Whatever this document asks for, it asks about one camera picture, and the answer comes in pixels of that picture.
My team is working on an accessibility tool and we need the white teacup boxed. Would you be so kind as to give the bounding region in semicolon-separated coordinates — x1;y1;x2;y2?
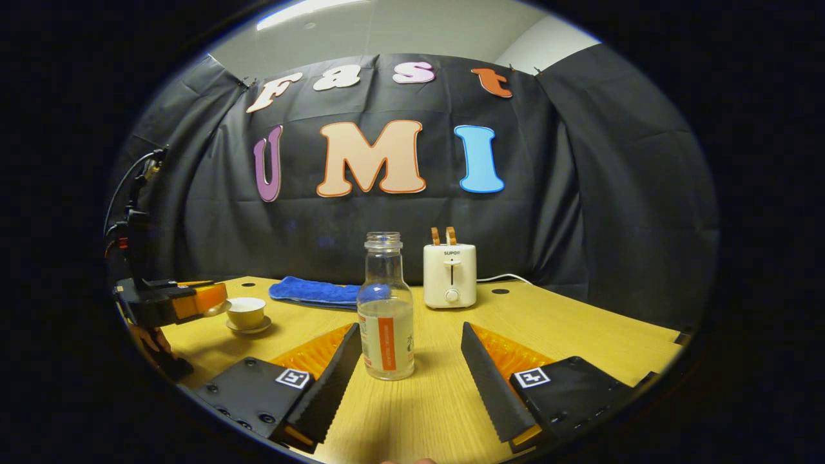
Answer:
226;297;267;331

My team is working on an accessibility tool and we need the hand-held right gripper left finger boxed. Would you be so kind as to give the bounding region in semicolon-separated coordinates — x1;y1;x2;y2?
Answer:
193;322;363;454

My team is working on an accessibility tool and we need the clear glass water bottle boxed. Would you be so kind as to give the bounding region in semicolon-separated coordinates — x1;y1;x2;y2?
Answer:
356;232;415;381

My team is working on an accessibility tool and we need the white toaster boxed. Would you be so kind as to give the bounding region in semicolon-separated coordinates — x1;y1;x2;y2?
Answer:
423;244;478;309

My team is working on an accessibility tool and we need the black backdrop cloth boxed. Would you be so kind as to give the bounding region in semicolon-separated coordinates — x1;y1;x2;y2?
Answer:
106;42;719;333

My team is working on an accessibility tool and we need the blue towel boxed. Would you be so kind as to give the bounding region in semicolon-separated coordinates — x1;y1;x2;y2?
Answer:
269;276;363;311

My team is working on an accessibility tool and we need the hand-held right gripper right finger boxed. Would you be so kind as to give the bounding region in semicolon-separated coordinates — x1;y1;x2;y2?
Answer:
460;322;661;454

